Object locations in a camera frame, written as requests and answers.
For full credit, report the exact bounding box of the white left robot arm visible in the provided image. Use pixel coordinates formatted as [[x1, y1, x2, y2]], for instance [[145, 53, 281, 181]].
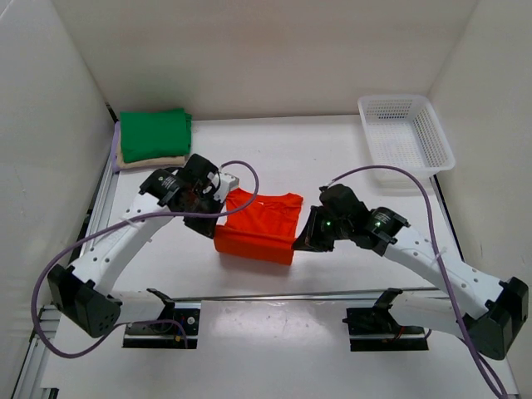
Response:
[[47, 163, 239, 338]]

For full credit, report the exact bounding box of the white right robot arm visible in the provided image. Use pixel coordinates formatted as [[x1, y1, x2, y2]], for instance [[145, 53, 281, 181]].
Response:
[[292, 206, 529, 360]]

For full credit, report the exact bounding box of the beige t shirt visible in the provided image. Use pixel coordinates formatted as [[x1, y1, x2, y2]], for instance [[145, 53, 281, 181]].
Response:
[[115, 145, 187, 171]]

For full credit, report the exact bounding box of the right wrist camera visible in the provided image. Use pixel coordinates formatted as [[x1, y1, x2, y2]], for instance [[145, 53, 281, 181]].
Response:
[[319, 184, 369, 219]]

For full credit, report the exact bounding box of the white front cover board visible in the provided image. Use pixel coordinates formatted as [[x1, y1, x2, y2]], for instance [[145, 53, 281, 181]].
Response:
[[42, 302, 491, 398]]

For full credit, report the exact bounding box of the green t shirt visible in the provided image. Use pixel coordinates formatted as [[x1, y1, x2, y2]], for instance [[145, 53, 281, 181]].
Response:
[[120, 108, 192, 163]]

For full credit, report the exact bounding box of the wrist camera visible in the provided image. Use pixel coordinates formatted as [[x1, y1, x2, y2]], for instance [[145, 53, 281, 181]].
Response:
[[319, 184, 369, 219], [182, 154, 239, 204]]

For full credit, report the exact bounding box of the aluminium table edge rail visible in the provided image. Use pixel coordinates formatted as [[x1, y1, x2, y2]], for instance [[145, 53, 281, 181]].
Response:
[[79, 160, 119, 239]]

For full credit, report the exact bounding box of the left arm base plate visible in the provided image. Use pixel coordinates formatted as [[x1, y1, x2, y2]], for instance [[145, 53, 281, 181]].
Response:
[[122, 302, 201, 350]]

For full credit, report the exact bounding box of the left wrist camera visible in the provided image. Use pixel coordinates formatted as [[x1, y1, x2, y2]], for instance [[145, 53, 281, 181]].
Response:
[[182, 154, 239, 204]]

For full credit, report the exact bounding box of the white plastic basket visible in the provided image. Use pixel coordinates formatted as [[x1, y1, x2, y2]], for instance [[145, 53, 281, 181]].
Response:
[[357, 94, 456, 180]]

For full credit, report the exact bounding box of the aluminium front rail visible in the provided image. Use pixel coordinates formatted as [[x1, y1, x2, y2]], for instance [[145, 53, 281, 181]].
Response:
[[172, 288, 386, 302]]

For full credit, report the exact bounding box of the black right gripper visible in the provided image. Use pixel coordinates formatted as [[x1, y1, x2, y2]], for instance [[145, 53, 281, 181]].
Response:
[[293, 205, 352, 252]]

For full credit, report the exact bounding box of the orange t shirt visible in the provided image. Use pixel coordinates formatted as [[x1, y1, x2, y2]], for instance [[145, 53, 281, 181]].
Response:
[[214, 193, 303, 266]]

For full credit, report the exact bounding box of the purple t shirt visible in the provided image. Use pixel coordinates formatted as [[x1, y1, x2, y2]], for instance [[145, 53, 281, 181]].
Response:
[[111, 121, 121, 174]]

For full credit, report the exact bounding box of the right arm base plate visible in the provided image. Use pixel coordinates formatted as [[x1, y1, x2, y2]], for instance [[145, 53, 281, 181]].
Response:
[[342, 308, 429, 352]]

